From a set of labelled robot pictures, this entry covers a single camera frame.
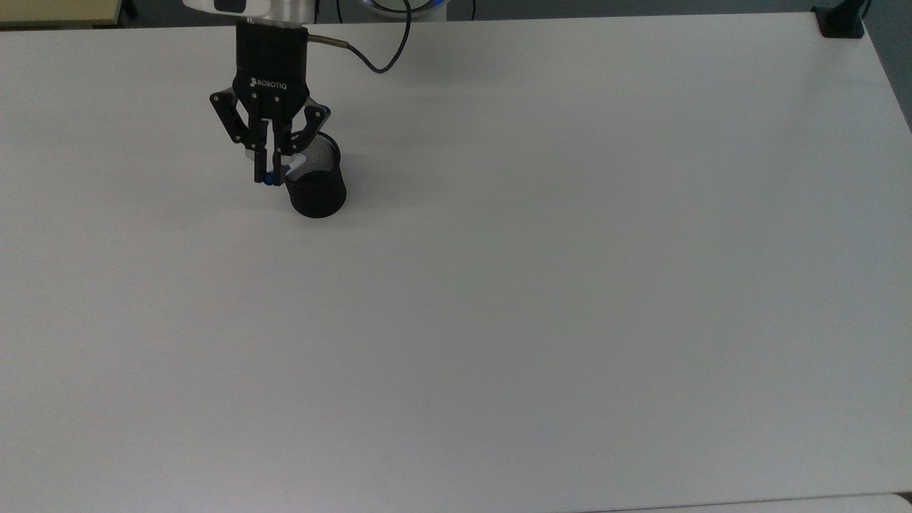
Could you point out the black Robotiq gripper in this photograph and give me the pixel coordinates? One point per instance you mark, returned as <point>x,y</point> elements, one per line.
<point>272,68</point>

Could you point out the white marker with blue cap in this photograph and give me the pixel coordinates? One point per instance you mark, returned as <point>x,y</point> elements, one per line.
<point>268,178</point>

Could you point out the black mesh pen cup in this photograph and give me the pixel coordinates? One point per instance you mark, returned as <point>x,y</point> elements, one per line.
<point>317,196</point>

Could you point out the light wooden table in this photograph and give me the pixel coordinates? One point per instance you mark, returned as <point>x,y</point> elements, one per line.
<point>57,11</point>

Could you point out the black table clamp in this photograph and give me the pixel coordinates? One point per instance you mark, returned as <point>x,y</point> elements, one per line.
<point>841,23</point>

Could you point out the white table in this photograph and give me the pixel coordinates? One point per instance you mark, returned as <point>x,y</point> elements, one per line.
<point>819,507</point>

